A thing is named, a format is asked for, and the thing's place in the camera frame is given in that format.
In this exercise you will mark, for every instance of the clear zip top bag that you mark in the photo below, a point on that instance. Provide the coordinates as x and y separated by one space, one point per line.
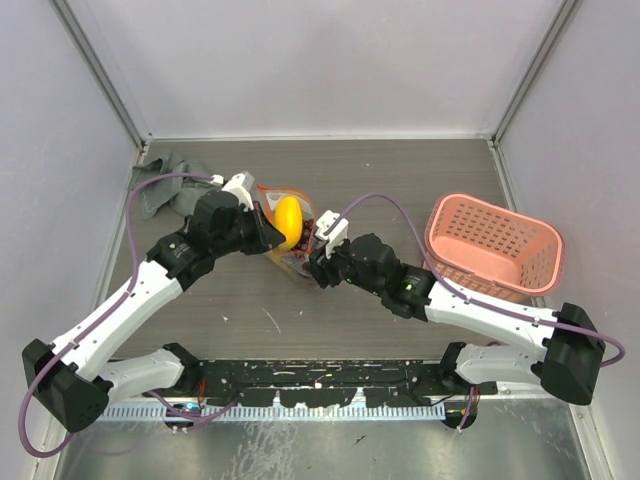
291 261

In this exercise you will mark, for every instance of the aluminium left frame post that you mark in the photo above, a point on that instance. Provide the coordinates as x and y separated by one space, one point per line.
82 29

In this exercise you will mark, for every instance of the green crumpled cloth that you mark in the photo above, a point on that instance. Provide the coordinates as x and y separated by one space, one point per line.
178 193

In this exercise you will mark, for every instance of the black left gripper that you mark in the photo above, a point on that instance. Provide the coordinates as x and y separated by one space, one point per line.
266 235

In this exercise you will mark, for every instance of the aluminium right frame post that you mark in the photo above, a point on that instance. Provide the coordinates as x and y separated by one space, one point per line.
550 40

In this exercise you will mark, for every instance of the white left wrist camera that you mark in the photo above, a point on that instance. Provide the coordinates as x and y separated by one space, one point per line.
241 186

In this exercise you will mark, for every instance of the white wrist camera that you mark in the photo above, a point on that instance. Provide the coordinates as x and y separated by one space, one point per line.
331 230
241 186

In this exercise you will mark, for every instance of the aluminium frame post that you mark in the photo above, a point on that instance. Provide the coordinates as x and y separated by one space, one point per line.
82 29
550 40

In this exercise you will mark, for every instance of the aluminium front rail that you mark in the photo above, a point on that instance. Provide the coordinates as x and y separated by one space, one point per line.
65 384

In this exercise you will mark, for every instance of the white slotted cable duct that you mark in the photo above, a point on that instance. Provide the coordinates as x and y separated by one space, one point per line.
141 411

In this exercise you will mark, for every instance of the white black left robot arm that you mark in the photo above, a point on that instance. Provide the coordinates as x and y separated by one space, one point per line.
125 310

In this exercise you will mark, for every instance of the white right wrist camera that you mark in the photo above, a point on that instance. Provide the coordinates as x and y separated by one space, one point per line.
331 230

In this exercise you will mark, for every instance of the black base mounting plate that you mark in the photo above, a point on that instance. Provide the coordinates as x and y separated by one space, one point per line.
319 384

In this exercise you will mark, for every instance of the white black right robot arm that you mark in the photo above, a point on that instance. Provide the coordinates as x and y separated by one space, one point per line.
559 350

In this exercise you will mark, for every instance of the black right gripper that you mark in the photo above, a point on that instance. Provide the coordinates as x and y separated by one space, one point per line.
319 270

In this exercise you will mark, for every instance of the pink plastic basket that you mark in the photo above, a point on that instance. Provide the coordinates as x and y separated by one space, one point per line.
492 250

